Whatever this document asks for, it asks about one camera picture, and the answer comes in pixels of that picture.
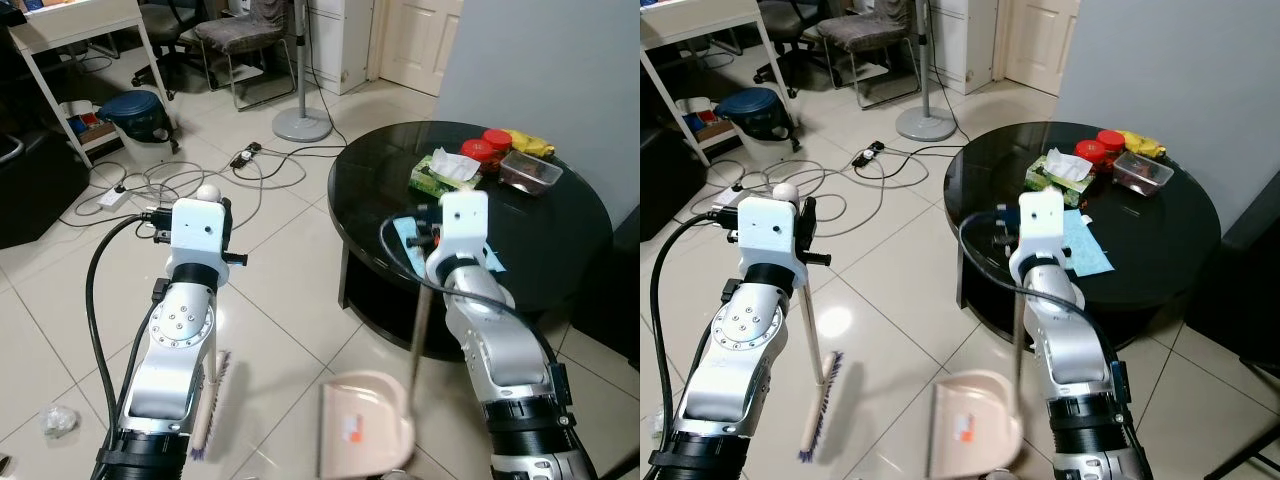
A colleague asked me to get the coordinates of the grey floor cable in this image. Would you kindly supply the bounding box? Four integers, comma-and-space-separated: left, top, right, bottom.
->
58, 145, 346, 229
700, 145, 961, 239

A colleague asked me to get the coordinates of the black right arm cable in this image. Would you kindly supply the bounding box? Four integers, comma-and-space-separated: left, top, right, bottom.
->
957, 211, 1123, 403
379, 217, 563, 403

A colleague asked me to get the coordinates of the grey padded metal chair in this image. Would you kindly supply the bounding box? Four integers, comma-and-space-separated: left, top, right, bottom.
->
815, 0, 922, 110
195, 0, 299, 112

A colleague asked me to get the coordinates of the black sofa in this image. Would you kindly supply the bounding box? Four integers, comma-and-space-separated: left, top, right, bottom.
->
0, 130, 90, 251

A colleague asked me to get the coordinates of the grey fan stand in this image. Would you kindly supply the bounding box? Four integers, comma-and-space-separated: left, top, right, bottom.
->
895, 0, 959, 142
272, 0, 334, 144

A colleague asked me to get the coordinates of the light blue cloth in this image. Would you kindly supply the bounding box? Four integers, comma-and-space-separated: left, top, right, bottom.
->
392, 215, 507, 276
1060, 210, 1115, 277

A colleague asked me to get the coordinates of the white cabinet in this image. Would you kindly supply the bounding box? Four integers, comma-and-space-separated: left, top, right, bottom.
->
935, 0, 999, 97
308, 0, 374, 97

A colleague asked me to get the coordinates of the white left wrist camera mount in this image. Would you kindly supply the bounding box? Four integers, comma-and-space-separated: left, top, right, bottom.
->
165, 198, 233, 291
737, 197, 807, 291

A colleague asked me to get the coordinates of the round black glossy table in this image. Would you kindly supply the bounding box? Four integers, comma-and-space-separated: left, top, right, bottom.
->
328, 120, 613, 363
943, 120, 1222, 353

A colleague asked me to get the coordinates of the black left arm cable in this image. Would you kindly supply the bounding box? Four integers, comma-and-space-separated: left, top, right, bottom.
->
649, 213, 742, 446
85, 213, 167, 480

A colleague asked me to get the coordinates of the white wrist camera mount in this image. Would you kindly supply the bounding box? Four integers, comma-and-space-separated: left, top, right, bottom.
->
1008, 190, 1067, 283
165, 198, 233, 291
425, 190, 493, 286
737, 197, 807, 291

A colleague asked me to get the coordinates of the beige long-handled dustpan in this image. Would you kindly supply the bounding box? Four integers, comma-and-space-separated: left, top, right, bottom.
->
318, 265, 436, 479
928, 295, 1029, 479

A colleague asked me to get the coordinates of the dark blue trash bin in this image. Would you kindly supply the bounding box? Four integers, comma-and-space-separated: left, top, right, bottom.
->
715, 87, 792, 143
98, 90, 174, 153

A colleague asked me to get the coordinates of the white metal-framed desk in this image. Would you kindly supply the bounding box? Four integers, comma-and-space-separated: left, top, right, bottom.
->
640, 0, 793, 153
8, 0, 182, 167

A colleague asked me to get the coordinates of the black office swivel chair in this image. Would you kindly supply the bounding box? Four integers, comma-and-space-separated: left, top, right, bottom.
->
755, 0, 833, 97
130, 0, 208, 102

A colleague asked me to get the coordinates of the beige broom with purple bristles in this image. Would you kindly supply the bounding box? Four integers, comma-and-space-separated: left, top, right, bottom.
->
773, 183, 846, 464
188, 184, 234, 463

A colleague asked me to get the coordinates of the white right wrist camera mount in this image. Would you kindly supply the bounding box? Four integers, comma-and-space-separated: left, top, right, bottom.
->
425, 190, 493, 286
1008, 190, 1067, 283

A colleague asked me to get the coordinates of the yellow snack bag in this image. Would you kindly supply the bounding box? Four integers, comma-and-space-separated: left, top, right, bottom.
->
1120, 130, 1167, 160
505, 130, 557, 160

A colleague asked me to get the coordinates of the green tissue box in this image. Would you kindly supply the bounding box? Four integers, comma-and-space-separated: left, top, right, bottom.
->
1022, 148, 1097, 207
408, 148, 483, 197

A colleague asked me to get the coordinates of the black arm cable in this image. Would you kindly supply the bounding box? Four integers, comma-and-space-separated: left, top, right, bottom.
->
957, 211, 1123, 403
649, 213, 742, 446
85, 213, 167, 480
379, 217, 563, 403

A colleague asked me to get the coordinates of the crumpled clear plastic wrapper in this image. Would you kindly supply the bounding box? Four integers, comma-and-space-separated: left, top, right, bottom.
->
42, 405, 80, 440

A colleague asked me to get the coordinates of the white panel door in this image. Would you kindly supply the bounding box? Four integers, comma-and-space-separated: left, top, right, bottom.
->
1005, 0, 1082, 97
380, 0, 464, 97

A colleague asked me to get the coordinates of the clear plastic food container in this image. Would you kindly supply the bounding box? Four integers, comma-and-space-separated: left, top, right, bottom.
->
1112, 150, 1175, 195
498, 150, 564, 196

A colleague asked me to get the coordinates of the box of colourful items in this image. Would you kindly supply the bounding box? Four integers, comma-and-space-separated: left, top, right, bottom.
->
675, 97, 723, 138
58, 100, 117, 143

